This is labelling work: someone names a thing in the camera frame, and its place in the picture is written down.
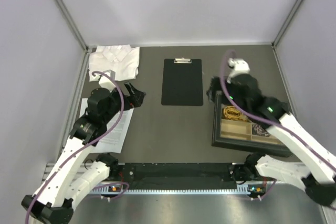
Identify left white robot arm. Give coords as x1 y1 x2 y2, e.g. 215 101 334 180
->
22 83 146 223

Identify printed paper sheet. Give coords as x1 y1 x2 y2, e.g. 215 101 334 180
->
91 109 134 154

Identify black clipboard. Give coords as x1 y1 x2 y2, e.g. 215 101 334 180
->
161 58 203 106

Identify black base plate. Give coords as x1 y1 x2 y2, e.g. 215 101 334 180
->
89 162 263 184

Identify purple cable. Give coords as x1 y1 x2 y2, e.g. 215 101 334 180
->
25 70 129 221
219 49 336 162

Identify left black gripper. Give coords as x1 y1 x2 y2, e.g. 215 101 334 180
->
103 81 145 122

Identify dark framed compartment box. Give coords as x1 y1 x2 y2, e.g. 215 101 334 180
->
212 93 292 157

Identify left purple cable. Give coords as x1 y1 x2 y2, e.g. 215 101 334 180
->
25 70 129 221

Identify folded white shirt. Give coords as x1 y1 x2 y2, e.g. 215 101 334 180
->
88 45 140 82

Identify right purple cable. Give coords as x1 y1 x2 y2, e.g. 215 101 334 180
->
219 49 336 162

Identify dark patterned item in box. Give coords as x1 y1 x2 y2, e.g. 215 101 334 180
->
251 123 270 137

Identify slotted cable duct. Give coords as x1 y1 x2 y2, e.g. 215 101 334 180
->
89 185 250 195

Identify yellow rubber bands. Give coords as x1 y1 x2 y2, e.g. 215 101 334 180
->
222 105 250 122

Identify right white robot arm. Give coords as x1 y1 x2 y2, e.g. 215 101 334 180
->
206 73 335 209

